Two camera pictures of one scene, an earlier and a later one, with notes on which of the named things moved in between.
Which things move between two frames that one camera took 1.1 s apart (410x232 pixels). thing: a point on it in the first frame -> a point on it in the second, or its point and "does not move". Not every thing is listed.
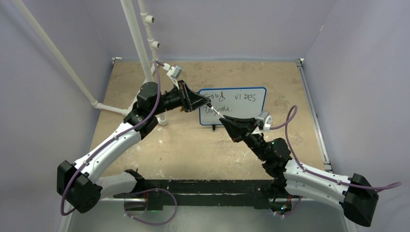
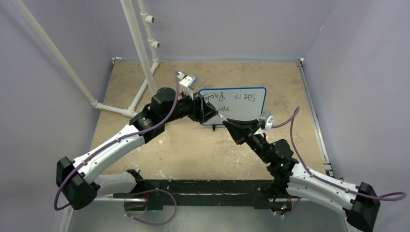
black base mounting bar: x=215 y=193 does not move
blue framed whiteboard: x=247 y=102 does not move
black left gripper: x=190 y=101 -> x=201 y=111
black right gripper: x=237 y=127 does not move
